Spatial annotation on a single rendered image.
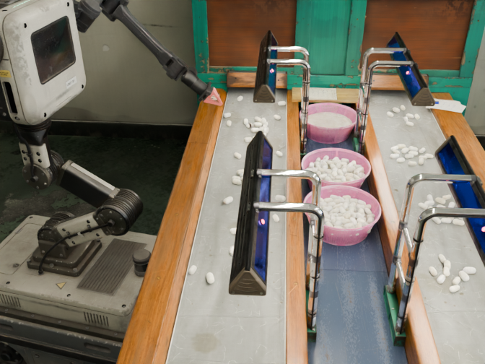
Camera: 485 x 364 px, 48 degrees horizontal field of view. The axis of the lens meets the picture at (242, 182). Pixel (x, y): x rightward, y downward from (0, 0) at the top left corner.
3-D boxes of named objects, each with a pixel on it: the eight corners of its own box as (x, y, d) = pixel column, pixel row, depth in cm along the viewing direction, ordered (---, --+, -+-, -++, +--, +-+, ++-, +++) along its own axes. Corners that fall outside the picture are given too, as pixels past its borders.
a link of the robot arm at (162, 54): (98, 9, 233) (113, -11, 229) (105, 10, 238) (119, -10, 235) (169, 81, 233) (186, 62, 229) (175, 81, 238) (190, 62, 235)
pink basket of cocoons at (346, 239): (302, 250, 185) (304, 227, 179) (301, 205, 207) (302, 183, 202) (382, 253, 183) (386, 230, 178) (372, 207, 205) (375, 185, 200)
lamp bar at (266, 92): (252, 102, 197) (252, 84, 193) (260, 45, 250) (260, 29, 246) (275, 103, 197) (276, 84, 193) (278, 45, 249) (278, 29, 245)
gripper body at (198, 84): (213, 83, 241) (200, 72, 239) (210, 92, 233) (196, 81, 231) (204, 94, 244) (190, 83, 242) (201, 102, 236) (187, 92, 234)
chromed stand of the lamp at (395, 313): (393, 346, 150) (420, 213, 126) (382, 294, 167) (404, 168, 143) (464, 349, 149) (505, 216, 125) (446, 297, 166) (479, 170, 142)
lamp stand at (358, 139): (356, 164, 232) (368, 62, 208) (351, 141, 248) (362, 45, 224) (402, 165, 230) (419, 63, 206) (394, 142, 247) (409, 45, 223)
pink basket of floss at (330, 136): (328, 153, 240) (329, 133, 235) (286, 131, 257) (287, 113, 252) (368, 135, 253) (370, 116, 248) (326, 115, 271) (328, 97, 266)
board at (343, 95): (291, 102, 264) (291, 100, 263) (291, 89, 276) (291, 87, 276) (361, 103, 261) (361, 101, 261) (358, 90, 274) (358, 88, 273)
